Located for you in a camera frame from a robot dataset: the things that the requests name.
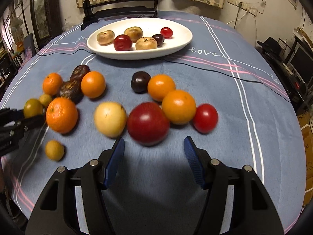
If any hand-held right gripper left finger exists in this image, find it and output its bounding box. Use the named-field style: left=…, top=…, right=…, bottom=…
left=25, top=137, right=126, bottom=235

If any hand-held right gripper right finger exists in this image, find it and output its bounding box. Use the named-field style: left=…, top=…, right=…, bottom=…
left=184, top=136, right=284, bottom=235

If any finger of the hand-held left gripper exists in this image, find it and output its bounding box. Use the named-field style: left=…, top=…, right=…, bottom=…
left=0, top=108, right=25, bottom=126
left=12, top=115, right=47, bottom=133

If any small yellow round fruit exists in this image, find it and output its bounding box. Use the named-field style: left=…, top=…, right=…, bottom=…
left=45, top=140, right=65, bottom=161
left=39, top=94, right=53, bottom=108

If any large orange tangerine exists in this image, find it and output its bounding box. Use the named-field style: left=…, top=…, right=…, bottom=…
left=46, top=97, right=79, bottom=134

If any pale yellow round fruit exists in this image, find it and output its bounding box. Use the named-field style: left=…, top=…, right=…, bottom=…
left=94, top=101, right=128, bottom=138

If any small orange tangerine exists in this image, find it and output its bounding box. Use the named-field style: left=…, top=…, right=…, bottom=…
left=42, top=73, right=63, bottom=96

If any small red tomato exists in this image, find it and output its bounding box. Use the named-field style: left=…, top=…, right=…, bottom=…
left=193, top=104, right=219, bottom=134

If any big dark red apple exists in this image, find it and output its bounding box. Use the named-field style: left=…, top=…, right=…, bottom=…
left=127, top=102, right=171, bottom=146

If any dark wrinkled passion fruit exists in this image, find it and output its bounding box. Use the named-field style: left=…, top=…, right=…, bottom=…
left=70, top=65, right=90, bottom=82
left=58, top=81, right=84, bottom=104

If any round orange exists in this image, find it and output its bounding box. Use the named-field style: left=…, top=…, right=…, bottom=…
left=147, top=74, right=176, bottom=102
left=81, top=71, right=106, bottom=99
left=162, top=90, right=197, bottom=125

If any tan brown round fruit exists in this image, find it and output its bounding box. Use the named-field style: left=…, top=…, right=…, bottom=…
left=96, top=30, right=115, bottom=46

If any pale striped round fruit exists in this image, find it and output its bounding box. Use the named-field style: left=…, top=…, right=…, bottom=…
left=135, top=37, right=158, bottom=51

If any white oval plate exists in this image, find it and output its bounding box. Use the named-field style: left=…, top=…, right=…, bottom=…
left=86, top=18, right=193, bottom=60

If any large pale tan fruit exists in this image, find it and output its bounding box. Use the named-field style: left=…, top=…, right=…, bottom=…
left=124, top=27, right=144, bottom=42

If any blue striped tablecloth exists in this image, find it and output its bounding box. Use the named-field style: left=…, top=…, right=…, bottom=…
left=0, top=10, right=306, bottom=235

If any grey chair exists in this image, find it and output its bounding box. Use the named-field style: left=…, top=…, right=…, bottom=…
left=22, top=33, right=40, bottom=61

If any small dark purple plum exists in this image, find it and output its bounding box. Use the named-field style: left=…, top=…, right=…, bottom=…
left=130, top=71, right=151, bottom=93

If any standing fan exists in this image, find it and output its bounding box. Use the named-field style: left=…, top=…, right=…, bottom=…
left=9, top=17, right=25, bottom=38

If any dark wooden framed mirror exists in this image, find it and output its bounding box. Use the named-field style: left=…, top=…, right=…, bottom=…
left=29, top=0, right=63, bottom=43

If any cardboard box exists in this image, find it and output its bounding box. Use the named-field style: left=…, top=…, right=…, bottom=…
left=297, top=110, right=313, bottom=201

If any black desk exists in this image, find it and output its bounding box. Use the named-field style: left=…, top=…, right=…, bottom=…
left=257, top=37, right=313, bottom=113

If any black hat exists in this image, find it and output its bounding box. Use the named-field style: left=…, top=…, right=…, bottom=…
left=257, top=37, right=282, bottom=54

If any computer monitor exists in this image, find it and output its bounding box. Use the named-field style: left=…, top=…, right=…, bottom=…
left=290, top=44, right=313, bottom=79

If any white power cable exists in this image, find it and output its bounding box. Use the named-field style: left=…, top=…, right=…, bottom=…
left=226, top=4, right=247, bottom=28

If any double wall outlet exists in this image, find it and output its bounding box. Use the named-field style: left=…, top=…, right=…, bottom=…
left=243, top=2, right=258, bottom=15

